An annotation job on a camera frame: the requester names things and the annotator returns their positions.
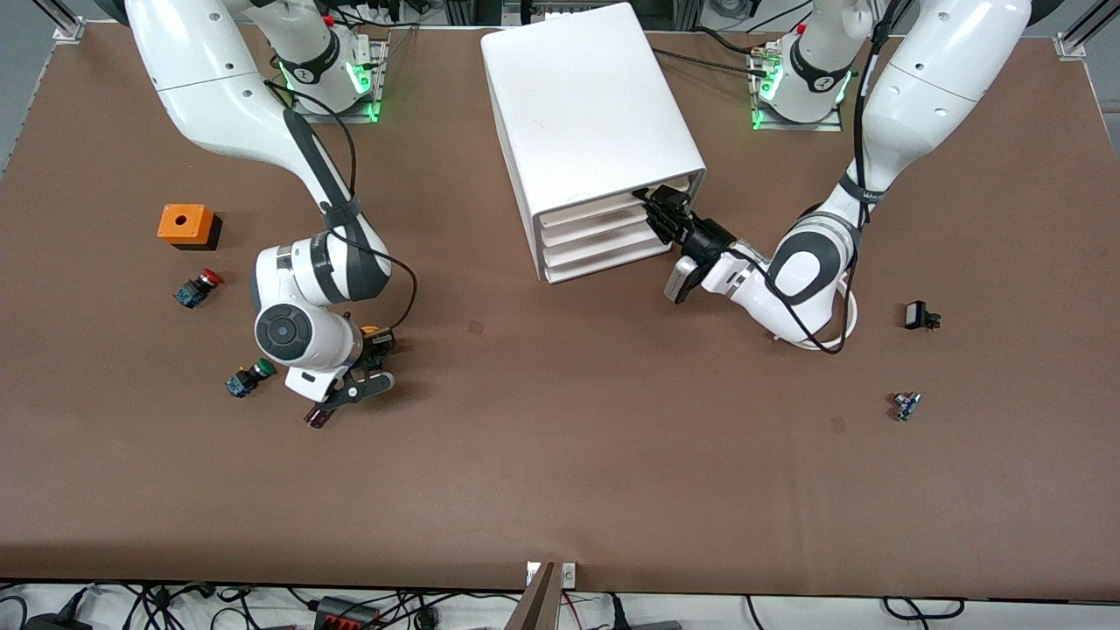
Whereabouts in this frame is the white plastic drawer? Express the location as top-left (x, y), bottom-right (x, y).
top-left (539, 206), bottom-right (657, 243)
top-left (546, 245), bottom-right (679, 284)
top-left (535, 185), bottom-right (653, 221)
top-left (542, 229), bottom-right (670, 263)

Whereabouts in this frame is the red mushroom push button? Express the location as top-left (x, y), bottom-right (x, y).
top-left (172, 269), bottom-right (224, 309)

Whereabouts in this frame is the black red power strip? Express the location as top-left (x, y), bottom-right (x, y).
top-left (313, 595), bottom-right (383, 630)

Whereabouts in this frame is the green push button switch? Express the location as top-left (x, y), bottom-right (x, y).
top-left (225, 359), bottom-right (277, 399)

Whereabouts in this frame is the black cable behind cabinet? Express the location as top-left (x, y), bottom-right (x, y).
top-left (652, 24), bottom-right (764, 80)

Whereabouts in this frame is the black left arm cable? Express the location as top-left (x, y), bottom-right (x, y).
top-left (731, 0), bottom-right (911, 355)

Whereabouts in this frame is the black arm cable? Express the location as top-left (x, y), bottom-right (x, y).
top-left (731, 0), bottom-right (911, 355)
top-left (262, 79), bottom-right (419, 338)

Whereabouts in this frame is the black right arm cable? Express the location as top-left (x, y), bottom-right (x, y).
top-left (262, 79), bottom-right (419, 338)

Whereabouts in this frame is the orange button enclosure box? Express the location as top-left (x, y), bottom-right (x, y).
top-left (157, 204), bottom-right (223, 252)

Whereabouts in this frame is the aluminium frame post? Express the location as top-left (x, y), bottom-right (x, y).
top-left (1054, 0), bottom-right (1120, 60)
top-left (33, 0), bottom-right (87, 43)

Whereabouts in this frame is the black floor cable loop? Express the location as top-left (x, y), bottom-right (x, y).
top-left (882, 595), bottom-right (965, 622)

